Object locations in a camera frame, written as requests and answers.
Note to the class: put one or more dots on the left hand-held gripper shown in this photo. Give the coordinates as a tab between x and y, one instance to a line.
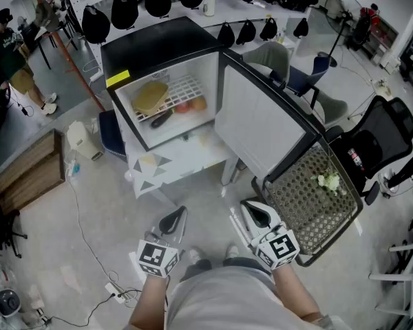
156	258

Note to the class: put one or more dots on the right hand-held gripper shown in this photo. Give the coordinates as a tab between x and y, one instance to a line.
278	247

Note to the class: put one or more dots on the tan paper bowl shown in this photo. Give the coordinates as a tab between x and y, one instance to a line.
149	96

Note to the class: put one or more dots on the black mini fridge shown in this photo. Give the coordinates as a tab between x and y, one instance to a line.
158	43

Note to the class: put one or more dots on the person's right forearm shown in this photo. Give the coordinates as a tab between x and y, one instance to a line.
292	291

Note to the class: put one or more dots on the person's left forearm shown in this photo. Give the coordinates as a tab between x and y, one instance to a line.
149	301

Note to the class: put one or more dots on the person's left shoe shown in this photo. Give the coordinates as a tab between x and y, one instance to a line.
195	255

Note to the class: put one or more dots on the person's shoe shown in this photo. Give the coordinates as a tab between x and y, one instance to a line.
195	255
232	250

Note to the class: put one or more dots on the person's right shoe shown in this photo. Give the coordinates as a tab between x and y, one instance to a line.
232	250

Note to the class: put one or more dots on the person's dark shorts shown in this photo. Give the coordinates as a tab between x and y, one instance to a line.
199	266

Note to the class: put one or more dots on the table with triangle-pattern cloth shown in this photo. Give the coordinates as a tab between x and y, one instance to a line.
179	156

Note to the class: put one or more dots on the white flower bunch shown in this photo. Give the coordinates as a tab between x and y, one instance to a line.
328	181

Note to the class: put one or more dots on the person's white shirt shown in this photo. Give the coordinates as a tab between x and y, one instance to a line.
227	304

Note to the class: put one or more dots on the dark purple eggplant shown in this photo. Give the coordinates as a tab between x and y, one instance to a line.
161	119

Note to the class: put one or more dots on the red black canister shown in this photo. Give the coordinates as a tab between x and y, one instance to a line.
356	158

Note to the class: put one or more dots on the power strip with blue plug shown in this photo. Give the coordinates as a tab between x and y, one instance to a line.
74	168

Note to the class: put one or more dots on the red apple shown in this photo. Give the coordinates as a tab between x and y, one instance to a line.
183	108

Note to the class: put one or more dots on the white plastic jug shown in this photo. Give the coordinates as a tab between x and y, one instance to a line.
84	139

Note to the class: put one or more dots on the orange fruit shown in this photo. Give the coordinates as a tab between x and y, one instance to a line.
199	104

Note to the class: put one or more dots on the black mesh office chair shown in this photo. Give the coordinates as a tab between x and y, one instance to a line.
375	143

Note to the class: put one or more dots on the blue chair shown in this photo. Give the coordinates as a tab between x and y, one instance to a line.
306	77

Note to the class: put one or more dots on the wooden crate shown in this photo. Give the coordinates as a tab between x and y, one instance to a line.
27	170

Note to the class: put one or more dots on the black chair base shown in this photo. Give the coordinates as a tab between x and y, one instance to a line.
3	229

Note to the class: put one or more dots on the small grey fan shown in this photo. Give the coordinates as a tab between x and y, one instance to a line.
5	302

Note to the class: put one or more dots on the orange pole stand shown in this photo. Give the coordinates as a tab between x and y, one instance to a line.
70	60

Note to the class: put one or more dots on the white pegboard shelf rack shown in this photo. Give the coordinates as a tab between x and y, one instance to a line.
248	9

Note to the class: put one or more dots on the row of black bags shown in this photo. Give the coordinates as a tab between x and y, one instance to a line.
95	24

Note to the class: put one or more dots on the white jar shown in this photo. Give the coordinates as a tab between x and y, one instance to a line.
209	5

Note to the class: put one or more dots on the black standing fan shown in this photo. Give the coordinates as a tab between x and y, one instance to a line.
344	12

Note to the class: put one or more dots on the grey hat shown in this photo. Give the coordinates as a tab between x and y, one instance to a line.
47	15

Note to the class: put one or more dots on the white frame stool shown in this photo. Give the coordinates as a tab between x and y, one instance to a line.
404	277

